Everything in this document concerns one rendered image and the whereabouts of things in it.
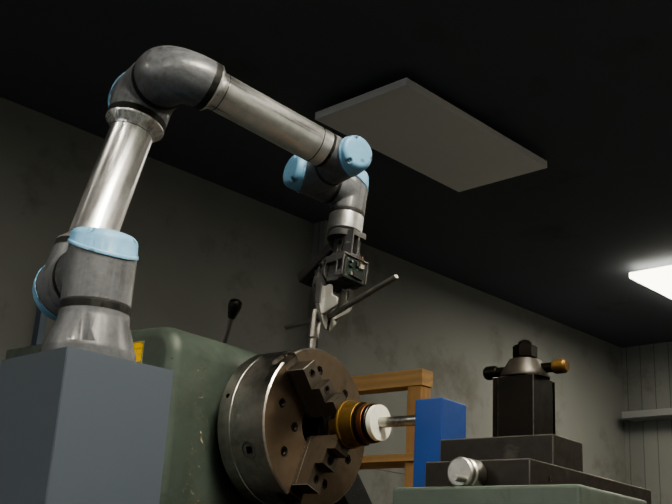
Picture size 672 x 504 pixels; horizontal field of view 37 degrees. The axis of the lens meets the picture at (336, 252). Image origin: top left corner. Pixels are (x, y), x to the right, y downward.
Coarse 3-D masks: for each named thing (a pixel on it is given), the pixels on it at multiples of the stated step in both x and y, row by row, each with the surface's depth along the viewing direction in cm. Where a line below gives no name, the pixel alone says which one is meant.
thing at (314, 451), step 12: (312, 444) 194; (324, 444) 192; (336, 444) 191; (312, 456) 192; (324, 456) 190; (336, 456) 193; (300, 468) 192; (312, 468) 190; (324, 468) 192; (300, 480) 190; (312, 480) 190; (300, 492) 193; (312, 492) 191
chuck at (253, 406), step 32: (288, 352) 200; (320, 352) 204; (256, 384) 193; (288, 384) 195; (352, 384) 210; (256, 416) 189; (288, 416) 193; (256, 448) 189; (288, 448) 192; (256, 480) 191; (288, 480) 190; (352, 480) 205
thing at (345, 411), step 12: (348, 408) 192; (360, 408) 190; (336, 420) 191; (348, 420) 190; (360, 420) 188; (336, 432) 191; (348, 432) 190; (360, 432) 188; (348, 444) 192; (360, 444) 191
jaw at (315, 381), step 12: (288, 360) 196; (312, 360) 196; (288, 372) 196; (300, 372) 194; (312, 372) 195; (300, 384) 195; (312, 384) 194; (324, 384) 194; (300, 396) 196; (312, 396) 194; (324, 396) 193; (336, 396) 194; (312, 408) 196; (324, 408) 194; (336, 408) 192
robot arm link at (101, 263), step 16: (80, 240) 165; (96, 240) 164; (112, 240) 165; (128, 240) 167; (64, 256) 169; (80, 256) 163; (96, 256) 163; (112, 256) 164; (128, 256) 166; (64, 272) 165; (80, 272) 162; (96, 272) 162; (112, 272) 163; (128, 272) 166; (64, 288) 164; (80, 288) 161; (96, 288) 161; (112, 288) 163; (128, 288) 165; (128, 304) 165
